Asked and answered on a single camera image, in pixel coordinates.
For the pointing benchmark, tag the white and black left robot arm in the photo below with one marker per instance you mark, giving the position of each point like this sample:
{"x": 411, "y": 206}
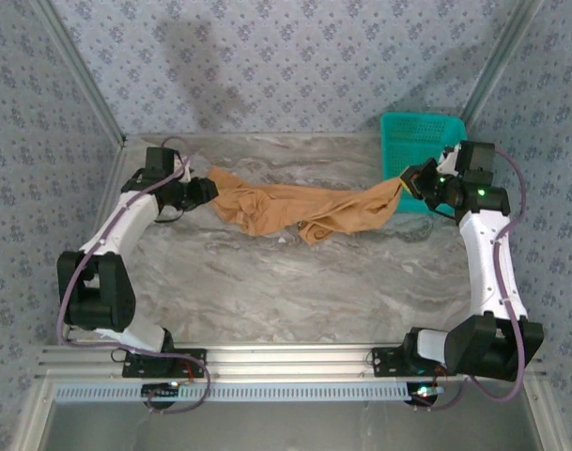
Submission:
{"x": 121, "y": 230}

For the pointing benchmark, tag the teal plastic basket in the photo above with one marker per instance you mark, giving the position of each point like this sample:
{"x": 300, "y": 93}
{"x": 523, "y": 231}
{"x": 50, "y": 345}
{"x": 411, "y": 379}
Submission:
{"x": 407, "y": 141}

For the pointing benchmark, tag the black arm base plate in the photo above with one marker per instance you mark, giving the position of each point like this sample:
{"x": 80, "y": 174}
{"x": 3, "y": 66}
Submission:
{"x": 384, "y": 362}
{"x": 191, "y": 362}

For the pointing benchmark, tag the aluminium table edge rail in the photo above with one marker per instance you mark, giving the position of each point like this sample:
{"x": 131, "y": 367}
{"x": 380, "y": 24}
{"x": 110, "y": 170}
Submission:
{"x": 109, "y": 188}

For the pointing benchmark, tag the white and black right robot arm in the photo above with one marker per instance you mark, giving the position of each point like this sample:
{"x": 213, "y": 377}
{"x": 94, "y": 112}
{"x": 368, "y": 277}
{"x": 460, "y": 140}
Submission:
{"x": 487, "y": 263}

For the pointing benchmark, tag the tan t-shirt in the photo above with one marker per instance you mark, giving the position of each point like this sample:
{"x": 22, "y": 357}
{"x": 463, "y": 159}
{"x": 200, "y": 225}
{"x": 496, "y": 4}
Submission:
{"x": 276, "y": 206}

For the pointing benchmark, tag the aluminium mounting rail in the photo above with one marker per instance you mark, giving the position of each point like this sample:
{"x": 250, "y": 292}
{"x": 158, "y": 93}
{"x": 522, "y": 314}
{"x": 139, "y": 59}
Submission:
{"x": 285, "y": 359}

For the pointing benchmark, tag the aluminium frame post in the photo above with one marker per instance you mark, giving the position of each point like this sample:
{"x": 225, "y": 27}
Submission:
{"x": 499, "y": 61}
{"x": 76, "y": 61}

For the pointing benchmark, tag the small black circuit board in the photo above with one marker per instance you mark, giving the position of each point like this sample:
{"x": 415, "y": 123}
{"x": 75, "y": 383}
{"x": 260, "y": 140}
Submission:
{"x": 424, "y": 392}
{"x": 161, "y": 390}

